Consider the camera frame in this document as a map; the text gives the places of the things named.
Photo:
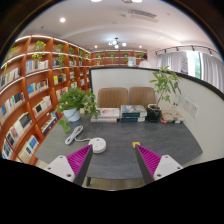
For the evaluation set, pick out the ceiling air conditioner vent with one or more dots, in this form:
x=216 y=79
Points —
x=143 y=15

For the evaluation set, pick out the orange wooden bookshelf unit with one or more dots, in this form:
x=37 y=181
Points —
x=20 y=110

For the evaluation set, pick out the dark blue book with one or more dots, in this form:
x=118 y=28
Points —
x=132 y=119

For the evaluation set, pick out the small stack of books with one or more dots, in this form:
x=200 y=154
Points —
x=172 y=116

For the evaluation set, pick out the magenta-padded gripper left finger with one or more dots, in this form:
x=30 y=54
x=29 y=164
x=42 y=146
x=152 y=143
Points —
x=60 y=166

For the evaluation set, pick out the white curtains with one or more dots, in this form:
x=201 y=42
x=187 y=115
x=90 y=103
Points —
x=210 y=68

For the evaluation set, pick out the thick dark book, pictured cover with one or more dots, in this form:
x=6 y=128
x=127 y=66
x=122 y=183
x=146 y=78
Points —
x=133 y=110

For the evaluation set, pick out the recessed ceiling spotlights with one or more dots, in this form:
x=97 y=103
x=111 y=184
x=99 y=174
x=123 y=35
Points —
x=62 y=20

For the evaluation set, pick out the white wall socket plate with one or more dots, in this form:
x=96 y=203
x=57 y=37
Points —
x=187 y=104
x=194 y=110

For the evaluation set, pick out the plain white book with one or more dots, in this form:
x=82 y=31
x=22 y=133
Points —
x=103 y=120

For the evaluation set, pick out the clear acrylic sign stand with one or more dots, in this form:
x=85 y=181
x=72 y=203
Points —
x=176 y=103

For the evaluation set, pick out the tall plant in black pot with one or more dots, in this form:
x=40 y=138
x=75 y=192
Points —
x=154 y=114

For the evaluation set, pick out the tan leather chair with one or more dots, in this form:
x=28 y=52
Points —
x=141 y=96
x=112 y=97

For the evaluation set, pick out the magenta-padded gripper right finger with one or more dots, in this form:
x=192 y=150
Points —
x=165 y=165

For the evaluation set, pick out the white book with face cover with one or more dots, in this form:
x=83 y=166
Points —
x=108 y=113

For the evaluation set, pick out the round white power strip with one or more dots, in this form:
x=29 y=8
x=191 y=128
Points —
x=98 y=145

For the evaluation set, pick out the leafy plant in white pot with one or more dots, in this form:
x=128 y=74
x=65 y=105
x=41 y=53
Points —
x=71 y=115

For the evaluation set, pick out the multi-bulb ceiling lamp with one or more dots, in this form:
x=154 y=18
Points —
x=116 y=42

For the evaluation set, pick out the orange wall shelf with plants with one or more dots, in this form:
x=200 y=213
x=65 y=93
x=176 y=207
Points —
x=116 y=60

